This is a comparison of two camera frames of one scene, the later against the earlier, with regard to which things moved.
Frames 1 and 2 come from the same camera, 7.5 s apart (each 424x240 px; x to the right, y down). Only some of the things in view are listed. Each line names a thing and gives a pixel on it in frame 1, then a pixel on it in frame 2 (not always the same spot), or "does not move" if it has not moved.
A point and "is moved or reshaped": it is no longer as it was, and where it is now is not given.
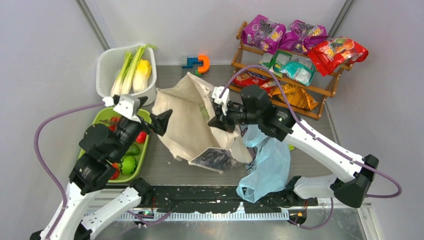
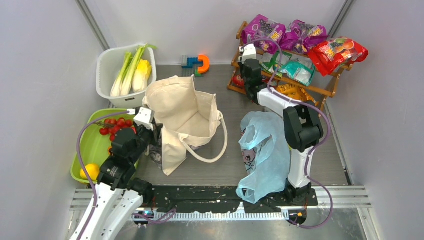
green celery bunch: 127,85 does not move
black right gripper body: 237,116 -> 241,66
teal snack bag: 300,71 does not move
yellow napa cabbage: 142,76 does not move
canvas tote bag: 189,136 is moved or reshaped
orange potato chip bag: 295,96 does not move
